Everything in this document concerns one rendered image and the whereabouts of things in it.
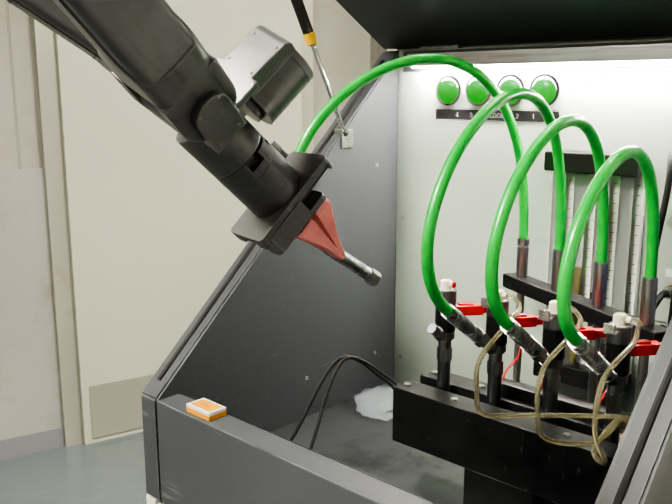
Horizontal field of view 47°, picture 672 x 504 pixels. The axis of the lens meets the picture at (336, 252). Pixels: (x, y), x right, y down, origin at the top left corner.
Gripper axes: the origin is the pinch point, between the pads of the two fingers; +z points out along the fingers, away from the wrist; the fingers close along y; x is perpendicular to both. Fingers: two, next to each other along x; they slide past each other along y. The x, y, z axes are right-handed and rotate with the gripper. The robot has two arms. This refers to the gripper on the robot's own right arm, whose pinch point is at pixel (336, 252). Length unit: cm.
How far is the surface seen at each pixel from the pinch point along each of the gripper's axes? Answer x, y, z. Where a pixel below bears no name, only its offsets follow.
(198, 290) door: 231, 9, 105
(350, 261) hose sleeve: 21.7, 6.3, 16.7
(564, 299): -14.0, 9.1, 15.8
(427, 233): 1.4, 9.2, 9.1
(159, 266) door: 231, 7, 85
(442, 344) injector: 12.8, 4.7, 30.9
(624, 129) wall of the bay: 9, 46, 34
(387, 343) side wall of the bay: 49, 8, 54
